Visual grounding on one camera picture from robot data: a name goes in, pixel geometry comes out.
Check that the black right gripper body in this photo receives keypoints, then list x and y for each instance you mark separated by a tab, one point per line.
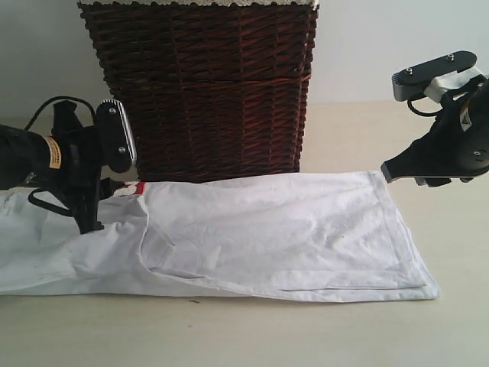
458	139

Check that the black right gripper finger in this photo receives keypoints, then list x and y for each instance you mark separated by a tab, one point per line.
433	181
410	163

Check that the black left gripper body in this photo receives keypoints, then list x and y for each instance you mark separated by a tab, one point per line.
77	185

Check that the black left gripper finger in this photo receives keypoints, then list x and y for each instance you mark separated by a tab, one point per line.
88	212

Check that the white t-shirt with red logo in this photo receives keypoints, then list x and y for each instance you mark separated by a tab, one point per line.
301	237

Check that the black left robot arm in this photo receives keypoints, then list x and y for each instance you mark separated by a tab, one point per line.
32	160

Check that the dark brown wicker basket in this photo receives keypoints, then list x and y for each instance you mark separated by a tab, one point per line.
213	89

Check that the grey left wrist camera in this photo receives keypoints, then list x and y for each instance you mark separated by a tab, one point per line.
116	138

